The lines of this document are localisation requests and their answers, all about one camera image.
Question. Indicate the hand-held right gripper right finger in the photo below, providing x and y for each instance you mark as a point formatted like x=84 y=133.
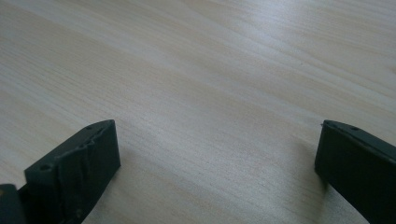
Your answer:
x=358 y=168

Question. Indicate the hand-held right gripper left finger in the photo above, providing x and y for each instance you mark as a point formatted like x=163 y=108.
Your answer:
x=74 y=174

